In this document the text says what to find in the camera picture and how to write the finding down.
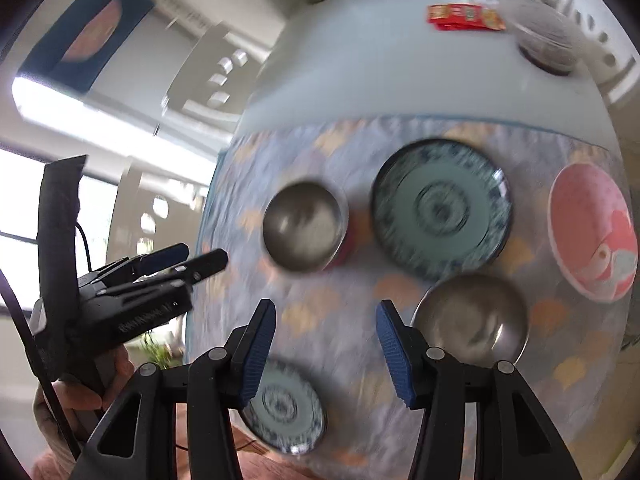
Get green potted plant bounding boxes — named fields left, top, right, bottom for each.
left=142, top=332, right=177, bottom=367

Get white cutout-back chair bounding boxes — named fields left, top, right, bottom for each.
left=162, top=22, right=273, bottom=121
left=555, top=0, right=638, bottom=106
left=112, top=160, right=211, bottom=261

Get blue framed wall picture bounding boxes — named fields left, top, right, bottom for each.
left=17, top=0, right=156, bottom=93

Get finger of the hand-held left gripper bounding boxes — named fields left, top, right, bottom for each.
left=107, top=242, right=191, bottom=281
left=165, top=249, right=230, bottom=285

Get large steel bowl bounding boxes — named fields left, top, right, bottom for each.
left=411, top=273, right=530, bottom=366

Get pink patterned bowl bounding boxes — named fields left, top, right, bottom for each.
left=548, top=163, right=638, bottom=302

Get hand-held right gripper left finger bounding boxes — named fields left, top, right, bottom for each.
left=75, top=299, right=278, bottom=480

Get red steel bowl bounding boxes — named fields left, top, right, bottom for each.
left=262, top=181, right=351, bottom=273

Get person's left hand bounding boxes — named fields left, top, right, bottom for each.
left=32, top=345, right=137, bottom=443

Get floral blue-green plate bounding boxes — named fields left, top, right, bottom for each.
left=240, top=360, right=328, bottom=456
left=371, top=138, right=514, bottom=282

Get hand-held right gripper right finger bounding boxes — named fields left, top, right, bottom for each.
left=375, top=299, right=583, bottom=480

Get pastel leaf-print tablecloth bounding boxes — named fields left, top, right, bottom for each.
left=185, top=117, right=631, bottom=471

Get black cable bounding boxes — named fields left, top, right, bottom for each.
left=0, top=269, right=83, bottom=458

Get plastic-covered dark dish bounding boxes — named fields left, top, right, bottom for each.
left=505, top=0, right=583, bottom=77

